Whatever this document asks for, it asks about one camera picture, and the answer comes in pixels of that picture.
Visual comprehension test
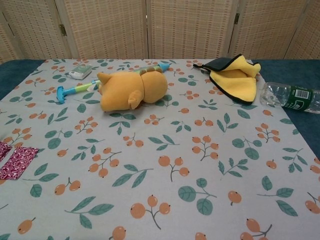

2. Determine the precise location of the green white tissue pack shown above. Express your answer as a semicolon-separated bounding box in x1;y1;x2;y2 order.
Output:
65;65;92;80

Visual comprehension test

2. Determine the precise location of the blue green toy pump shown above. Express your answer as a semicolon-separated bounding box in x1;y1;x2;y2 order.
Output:
56;62;173;105

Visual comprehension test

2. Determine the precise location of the floral print tablecloth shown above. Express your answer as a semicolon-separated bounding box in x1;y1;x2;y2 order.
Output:
0;58;320;240

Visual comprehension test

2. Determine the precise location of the woven folding screen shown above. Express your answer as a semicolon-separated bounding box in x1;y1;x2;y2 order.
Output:
0;0;320;65

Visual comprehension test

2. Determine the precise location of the yellow black microfiber cloth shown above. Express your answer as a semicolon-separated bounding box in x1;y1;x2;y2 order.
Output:
192;53;262;105

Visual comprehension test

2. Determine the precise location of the orange plush toy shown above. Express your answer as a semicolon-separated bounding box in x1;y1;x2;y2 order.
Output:
96;70;169;113

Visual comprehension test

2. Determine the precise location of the clear bottle green label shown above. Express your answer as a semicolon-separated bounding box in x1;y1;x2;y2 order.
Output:
259;81;320;115

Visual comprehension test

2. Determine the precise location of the red patterned packet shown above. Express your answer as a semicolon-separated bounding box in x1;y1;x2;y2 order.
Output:
0;141;13;163
0;146;40;181

